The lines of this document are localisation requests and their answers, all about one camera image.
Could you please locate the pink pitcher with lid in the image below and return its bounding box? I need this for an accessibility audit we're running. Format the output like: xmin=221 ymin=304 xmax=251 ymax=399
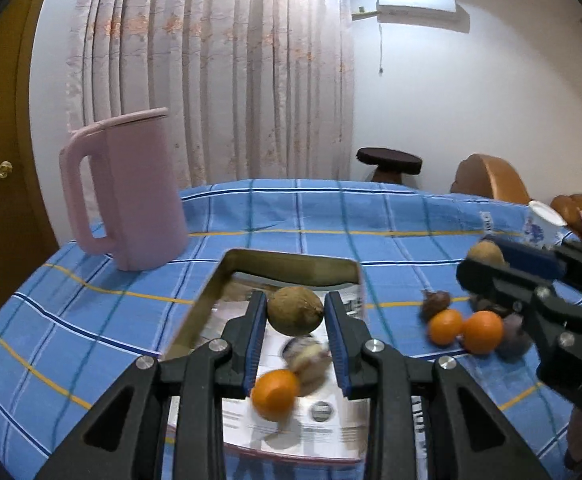
xmin=59 ymin=107 xmax=190 ymax=272

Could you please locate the dark round wooden stool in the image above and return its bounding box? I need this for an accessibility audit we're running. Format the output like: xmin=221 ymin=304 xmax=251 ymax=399
xmin=356 ymin=147 xmax=423 ymax=183

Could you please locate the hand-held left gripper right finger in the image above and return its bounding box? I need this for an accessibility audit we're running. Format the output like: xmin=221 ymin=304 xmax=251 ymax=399
xmin=323 ymin=291 xmax=554 ymax=480

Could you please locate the white air conditioner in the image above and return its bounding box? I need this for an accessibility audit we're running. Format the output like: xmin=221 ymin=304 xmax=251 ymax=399
xmin=376 ymin=0 xmax=459 ymax=23

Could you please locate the pink floral curtain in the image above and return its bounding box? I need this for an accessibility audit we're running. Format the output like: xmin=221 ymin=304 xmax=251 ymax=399
xmin=66 ymin=0 xmax=356 ymax=193

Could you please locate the dark purple passion fruit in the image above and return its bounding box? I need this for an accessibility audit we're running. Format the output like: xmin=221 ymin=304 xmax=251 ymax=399
xmin=496 ymin=314 xmax=534 ymax=361

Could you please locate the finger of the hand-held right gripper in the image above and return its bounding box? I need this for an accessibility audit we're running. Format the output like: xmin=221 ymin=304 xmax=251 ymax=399
xmin=491 ymin=234 xmax=582 ymax=307
xmin=457 ymin=258 xmax=582 ymax=423

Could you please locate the orange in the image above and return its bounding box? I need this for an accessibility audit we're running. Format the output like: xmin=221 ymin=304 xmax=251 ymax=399
xmin=462 ymin=311 xmax=504 ymax=356
xmin=251 ymin=369 xmax=302 ymax=422
xmin=428 ymin=308 xmax=466 ymax=346

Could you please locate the blue plaid tablecloth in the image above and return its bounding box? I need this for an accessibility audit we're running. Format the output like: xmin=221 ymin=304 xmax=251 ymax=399
xmin=0 ymin=178 xmax=582 ymax=480

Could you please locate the orange brown cushion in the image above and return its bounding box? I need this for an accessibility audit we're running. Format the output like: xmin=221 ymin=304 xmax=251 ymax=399
xmin=551 ymin=193 xmax=582 ymax=241

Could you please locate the metal tray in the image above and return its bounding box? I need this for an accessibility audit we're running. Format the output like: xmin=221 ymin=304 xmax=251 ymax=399
xmin=163 ymin=248 xmax=372 ymax=463

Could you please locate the printed paper sheet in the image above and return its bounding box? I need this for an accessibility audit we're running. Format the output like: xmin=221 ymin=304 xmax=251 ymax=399
xmin=168 ymin=272 xmax=369 ymax=461

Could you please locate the pale brown fruit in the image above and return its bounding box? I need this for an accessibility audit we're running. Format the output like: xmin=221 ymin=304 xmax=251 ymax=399
xmin=283 ymin=336 xmax=332 ymax=396

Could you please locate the brown leather chair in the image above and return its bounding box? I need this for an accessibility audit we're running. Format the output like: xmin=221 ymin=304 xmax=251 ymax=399
xmin=451 ymin=154 xmax=532 ymax=204

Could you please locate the brown kiwi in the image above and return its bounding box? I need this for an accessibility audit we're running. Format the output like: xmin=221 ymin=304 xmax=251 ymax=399
xmin=267 ymin=286 xmax=324 ymax=337
xmin=466 ymin=241 xmax=510 ymax=267

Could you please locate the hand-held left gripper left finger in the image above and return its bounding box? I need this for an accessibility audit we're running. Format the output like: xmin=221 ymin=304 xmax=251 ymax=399
xmin=36 ymin=290 xmax=269 ymax=480

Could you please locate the yellow wooden door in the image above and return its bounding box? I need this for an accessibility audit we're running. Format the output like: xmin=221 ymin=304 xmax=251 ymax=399
xmin=0 ymin=0 xmax=59 ymax=348

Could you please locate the white paper cup blue print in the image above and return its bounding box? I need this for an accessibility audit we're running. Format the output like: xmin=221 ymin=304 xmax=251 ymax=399
xmin=521 ymin=200 xmax=566 ymax=251

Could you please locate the small dark brown fruit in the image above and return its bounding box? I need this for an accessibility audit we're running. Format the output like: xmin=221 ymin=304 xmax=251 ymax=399
xmin=421 ymin=291 xmax=450 ymax=322

